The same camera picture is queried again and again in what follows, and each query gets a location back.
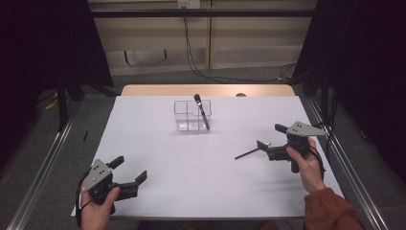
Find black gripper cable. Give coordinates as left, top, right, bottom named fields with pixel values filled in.
left=307, top=145, right=327, bottom=181
left=75, top=171, right=92, bottom=226

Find thin black makeup brush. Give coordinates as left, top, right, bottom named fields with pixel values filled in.
left=234, top=143, right=272, bottom=160

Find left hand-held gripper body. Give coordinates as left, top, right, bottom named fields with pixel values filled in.
left=81, top=158, right=139, bottom=215

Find wooden table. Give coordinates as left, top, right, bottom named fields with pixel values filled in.
left=120, top=83, right=296, bottom=98

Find white wall socket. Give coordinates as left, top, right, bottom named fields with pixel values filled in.
left=177, top=0, right=201, bottom=10

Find clear plastic organizer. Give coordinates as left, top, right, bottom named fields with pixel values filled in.
left=173, top=99, right=213, bottom=132

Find black horizontal bar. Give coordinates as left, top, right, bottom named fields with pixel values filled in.
left=90, top=9, right=317, bottom=18

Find person's right hand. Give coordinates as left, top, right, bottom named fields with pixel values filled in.
left=285, top=137, right=327, bottom=195

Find white paper sheet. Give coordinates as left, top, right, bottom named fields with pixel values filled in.
left=70, top=95, right=345, bottom=220

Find black curtain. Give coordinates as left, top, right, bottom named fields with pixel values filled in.
left=291, top=0, right=406, bottom=175
left=0, top=0, right=113, bottom=167

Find person's left hand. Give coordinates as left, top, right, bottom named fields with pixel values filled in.
left=79, top=186, right=122, bottom=230

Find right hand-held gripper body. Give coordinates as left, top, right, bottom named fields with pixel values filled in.
left=266, top=121, right=328, bottom=175

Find black power cable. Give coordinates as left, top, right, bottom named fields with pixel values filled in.
left=182, top=5, right=298, bottom=84

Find aluminium rail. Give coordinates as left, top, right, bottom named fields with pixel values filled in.
left=6, top=99, right=84, bottom=230
left=303, top=95, right=389, bottom=230

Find thick black makeup brush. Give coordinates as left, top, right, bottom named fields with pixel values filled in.
left=193, top=93, right=211, bottom=130

